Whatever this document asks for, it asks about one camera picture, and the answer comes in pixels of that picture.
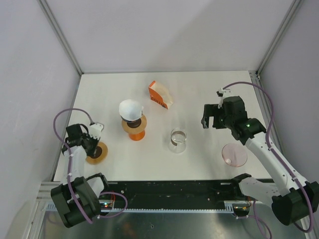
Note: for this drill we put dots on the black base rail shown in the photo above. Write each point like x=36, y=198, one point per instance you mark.
x=174, y=194

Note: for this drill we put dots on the white paper coffee filter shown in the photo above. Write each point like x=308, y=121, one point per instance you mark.
x=131, y=109

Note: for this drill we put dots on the white cable duct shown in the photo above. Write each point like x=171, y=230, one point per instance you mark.
x=227, y=207

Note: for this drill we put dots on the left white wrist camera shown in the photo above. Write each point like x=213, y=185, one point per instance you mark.
x=95, y=130

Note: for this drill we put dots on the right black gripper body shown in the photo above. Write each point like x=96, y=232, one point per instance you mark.
x=217, y=112

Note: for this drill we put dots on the aluminium frame post right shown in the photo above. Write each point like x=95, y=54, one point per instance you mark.
x=280, y=33

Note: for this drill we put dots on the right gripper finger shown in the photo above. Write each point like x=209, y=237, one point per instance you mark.
x=207, y=112
x=217, y=122

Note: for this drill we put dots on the aluminium frame post left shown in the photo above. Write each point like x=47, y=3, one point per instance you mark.
x=60, y=35

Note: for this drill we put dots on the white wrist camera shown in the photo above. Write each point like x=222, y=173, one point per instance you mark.
x=223, y=94
x=95, y=130

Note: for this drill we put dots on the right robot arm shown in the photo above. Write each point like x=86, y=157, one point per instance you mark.
x=293, y=196

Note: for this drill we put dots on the aluminium frame post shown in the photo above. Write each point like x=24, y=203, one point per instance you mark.
x=60, y=35
x=280, y=33

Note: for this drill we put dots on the orange glass carafe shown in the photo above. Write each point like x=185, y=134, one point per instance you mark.
x=137, y=136

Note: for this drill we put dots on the clear glass carafe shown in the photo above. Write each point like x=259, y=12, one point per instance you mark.
x=177, y=143

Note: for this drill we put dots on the blue glass dripper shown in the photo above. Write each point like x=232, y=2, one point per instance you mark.
x=128, y=120

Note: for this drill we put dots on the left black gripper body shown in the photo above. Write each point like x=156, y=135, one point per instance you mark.
x=92, y=143

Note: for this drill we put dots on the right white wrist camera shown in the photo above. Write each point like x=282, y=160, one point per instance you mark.
x=223, y=94

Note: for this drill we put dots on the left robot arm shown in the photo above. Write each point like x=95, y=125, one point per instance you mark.
x=77, y=197

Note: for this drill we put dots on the orange coffee filter box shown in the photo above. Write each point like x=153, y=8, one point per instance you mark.
x=160, y=94

